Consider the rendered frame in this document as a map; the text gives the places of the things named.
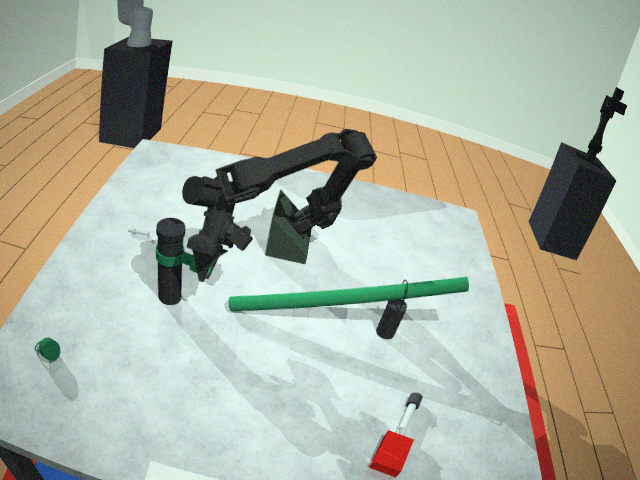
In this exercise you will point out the green cup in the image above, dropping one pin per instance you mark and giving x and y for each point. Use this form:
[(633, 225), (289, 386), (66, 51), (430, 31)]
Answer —
[(184, 257)]

